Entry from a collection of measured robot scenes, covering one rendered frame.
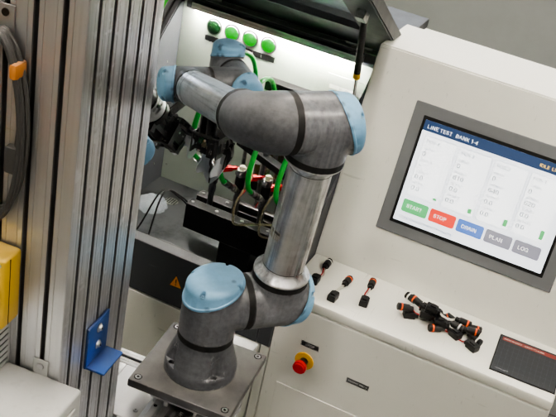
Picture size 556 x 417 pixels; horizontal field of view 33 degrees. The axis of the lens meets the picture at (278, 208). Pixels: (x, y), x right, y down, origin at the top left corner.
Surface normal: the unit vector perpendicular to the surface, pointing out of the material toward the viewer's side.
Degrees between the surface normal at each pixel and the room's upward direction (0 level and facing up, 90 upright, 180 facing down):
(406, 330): 0
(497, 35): 90
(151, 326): 90
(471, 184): 76
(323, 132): 80
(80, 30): 90
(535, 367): 0
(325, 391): 90
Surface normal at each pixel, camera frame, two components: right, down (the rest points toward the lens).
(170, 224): 0.18, -0.85
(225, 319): 0.37, 0.51
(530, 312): -0.36, 0.18
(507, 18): -0.32, 0.42
